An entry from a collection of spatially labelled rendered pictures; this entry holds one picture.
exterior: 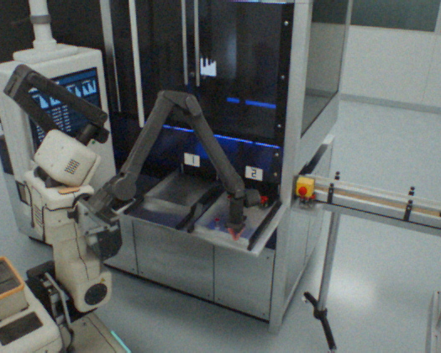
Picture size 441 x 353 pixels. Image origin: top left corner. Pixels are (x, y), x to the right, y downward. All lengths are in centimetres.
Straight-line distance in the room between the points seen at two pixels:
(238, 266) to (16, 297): 121
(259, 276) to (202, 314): 52
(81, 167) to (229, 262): 116
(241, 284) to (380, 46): 463
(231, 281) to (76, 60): 143
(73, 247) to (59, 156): 39
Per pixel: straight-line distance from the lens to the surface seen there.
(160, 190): 224
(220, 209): 207
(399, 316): 298
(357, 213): 217
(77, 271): 180
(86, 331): 240
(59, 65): 210
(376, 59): 652
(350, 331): 279
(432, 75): 652
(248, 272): 245
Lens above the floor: 199
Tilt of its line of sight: 28 degrees down
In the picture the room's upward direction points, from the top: straight up
